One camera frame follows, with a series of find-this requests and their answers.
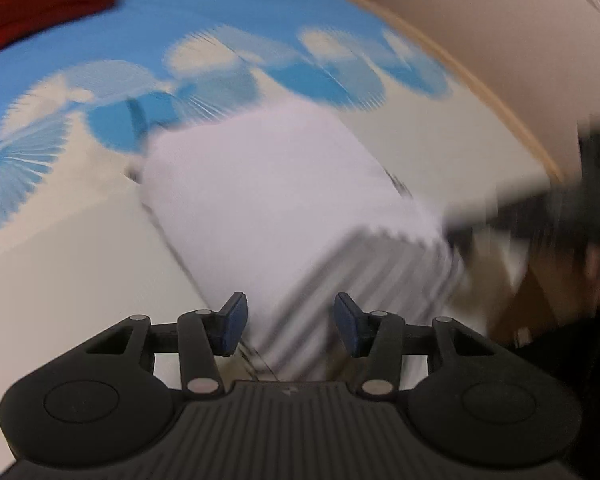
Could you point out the red knitted cloth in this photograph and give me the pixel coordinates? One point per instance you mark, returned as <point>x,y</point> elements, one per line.
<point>35,0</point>

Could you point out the wooden bed edge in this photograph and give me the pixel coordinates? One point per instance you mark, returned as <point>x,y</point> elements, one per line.
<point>470,80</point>

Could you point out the black white striped small garment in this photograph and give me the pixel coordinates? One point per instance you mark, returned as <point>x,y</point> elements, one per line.
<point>275,200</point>

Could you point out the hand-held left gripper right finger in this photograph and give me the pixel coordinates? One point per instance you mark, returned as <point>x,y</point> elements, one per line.
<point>346,324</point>

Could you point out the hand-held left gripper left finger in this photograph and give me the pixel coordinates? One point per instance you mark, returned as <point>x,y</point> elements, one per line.
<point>232,324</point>

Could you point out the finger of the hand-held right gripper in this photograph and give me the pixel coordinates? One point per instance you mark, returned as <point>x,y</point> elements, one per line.
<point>505,210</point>

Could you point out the blue white printed blanket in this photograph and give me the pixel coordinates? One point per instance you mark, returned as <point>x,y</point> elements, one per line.
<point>260,30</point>

